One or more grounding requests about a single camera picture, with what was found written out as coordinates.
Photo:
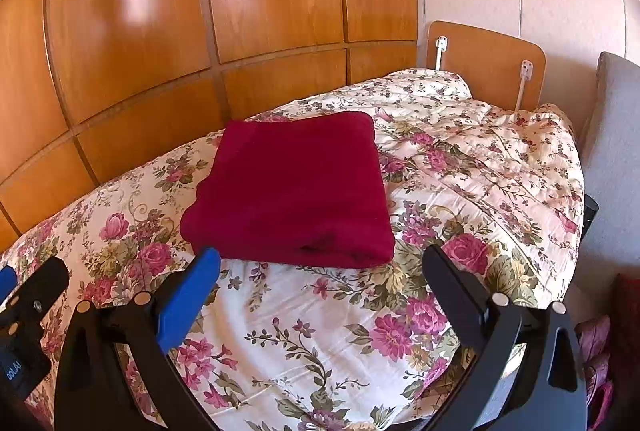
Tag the floral bedspread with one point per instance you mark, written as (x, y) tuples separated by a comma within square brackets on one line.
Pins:
[(450, 171)]

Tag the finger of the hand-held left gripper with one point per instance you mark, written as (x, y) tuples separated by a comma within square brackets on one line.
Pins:
[(7, 278), (40, 291)]

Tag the black frame piece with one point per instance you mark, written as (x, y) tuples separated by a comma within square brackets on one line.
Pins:
[(591, 216)]

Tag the dark red cushion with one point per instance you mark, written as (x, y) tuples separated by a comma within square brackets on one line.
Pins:
[(627, 311)]

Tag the grey cushion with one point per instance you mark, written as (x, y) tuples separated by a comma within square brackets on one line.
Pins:
[(615, 136)]

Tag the white metal bracket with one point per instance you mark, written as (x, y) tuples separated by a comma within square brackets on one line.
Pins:
[(525, 70), (442, 45)]

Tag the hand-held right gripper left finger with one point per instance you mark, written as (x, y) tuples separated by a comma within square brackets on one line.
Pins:
[(187, 301)]

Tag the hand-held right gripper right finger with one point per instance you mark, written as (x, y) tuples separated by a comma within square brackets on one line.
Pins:
[(450, 286)]

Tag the wooden headboard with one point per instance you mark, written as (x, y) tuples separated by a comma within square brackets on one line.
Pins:
[(485, 61)]

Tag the pink bag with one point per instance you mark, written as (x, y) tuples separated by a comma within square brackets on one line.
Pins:
[(595, 346)]

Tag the dark red fleece garment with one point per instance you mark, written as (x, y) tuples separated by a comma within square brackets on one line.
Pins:
[(290, 181)]

